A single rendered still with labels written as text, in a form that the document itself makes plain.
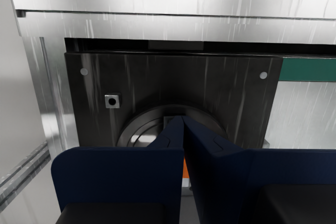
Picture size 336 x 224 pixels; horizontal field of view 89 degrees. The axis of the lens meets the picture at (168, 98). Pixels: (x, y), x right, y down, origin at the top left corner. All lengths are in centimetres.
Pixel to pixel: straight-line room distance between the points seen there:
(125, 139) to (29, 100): 24
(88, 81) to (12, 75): 21
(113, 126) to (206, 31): 16
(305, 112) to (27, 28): 39
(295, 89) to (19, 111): 47
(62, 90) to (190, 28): 17
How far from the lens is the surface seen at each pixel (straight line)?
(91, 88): 21
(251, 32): 22
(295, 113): 34
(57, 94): 25
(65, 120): 26
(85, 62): 21
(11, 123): 44
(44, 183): 50
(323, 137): 39
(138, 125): 19
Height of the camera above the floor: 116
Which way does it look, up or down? 71 degrees down
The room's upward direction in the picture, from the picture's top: 176 degrees clockwise
